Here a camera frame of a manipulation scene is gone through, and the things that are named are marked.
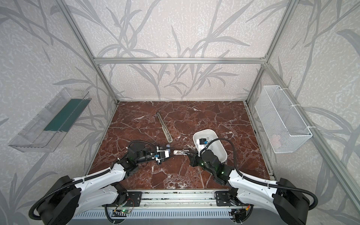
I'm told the white mini stapler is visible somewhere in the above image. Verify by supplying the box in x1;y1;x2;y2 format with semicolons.
172;150;189;156

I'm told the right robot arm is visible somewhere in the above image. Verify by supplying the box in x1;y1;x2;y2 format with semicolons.
187;151;318;225

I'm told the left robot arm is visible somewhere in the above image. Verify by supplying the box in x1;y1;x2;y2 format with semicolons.
28;140;159;225

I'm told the white plastic tray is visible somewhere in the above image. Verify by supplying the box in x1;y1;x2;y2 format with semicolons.
193;129;227;163

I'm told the pink object in basket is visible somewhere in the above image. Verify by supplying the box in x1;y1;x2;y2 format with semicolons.
270;135;282;149

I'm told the green circuit board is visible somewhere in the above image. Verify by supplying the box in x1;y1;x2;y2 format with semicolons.
113;209;132;217

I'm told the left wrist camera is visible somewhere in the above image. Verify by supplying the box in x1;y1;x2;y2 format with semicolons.
155;146;171;165

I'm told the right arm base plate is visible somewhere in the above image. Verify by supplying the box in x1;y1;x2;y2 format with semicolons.
214;191;243;206

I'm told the aluminium front rail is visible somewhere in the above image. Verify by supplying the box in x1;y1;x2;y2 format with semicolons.
60;189;296;209

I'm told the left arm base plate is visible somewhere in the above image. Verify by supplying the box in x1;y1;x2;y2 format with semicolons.
114;191;142;207

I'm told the white slotted cable duct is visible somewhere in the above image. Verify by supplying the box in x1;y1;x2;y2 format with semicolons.
68;209;234;220

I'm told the white wire mesh basket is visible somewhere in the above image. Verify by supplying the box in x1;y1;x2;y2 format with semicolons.
255;85;313;154

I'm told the clear acrylic wall shelf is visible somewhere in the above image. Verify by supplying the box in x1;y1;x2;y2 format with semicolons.
8;88;92;153

